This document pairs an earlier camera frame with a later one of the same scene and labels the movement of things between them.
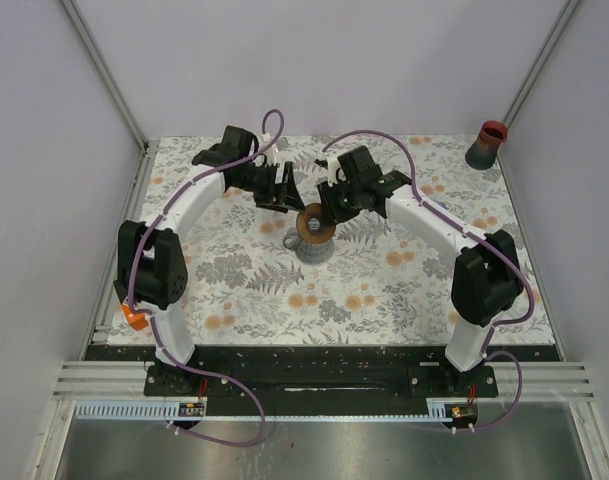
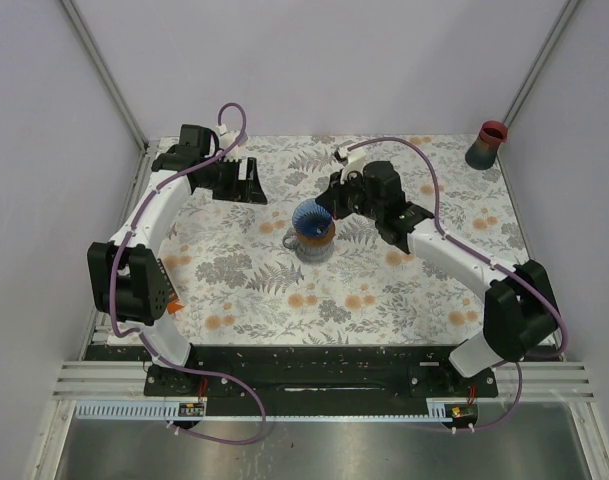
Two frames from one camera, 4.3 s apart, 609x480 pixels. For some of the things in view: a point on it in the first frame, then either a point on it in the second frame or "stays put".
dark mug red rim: (483, 152) stays put
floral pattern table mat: (259, 276) stays put
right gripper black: (333, 212) stays put
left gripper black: (282, 195) -> (248, 190)
